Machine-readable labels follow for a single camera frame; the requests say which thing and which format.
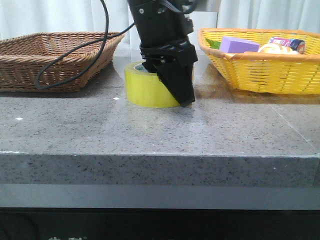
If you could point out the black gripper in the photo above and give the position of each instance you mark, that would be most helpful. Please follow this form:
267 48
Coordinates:
173 62

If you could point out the yellow tape roll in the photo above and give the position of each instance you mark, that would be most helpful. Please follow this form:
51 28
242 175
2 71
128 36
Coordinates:
145 89

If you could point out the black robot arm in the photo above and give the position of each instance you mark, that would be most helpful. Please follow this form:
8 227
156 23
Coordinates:
163 27

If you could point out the green leaf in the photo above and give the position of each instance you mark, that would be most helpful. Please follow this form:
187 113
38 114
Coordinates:
214 44

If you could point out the purple foam block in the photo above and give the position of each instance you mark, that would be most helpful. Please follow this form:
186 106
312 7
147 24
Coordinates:
237 45

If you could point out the yellow wicker basket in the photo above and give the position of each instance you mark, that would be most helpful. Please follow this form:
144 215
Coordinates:
264 72

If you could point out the bread roll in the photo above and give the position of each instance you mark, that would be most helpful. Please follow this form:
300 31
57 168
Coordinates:
275 48

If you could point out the colourful snack can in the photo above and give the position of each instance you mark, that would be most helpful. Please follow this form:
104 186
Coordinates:
295 44

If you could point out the brown wicker basket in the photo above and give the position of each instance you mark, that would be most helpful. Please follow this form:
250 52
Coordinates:
23 57

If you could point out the white curtain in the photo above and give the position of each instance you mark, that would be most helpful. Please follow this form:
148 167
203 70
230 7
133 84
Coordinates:
22 17

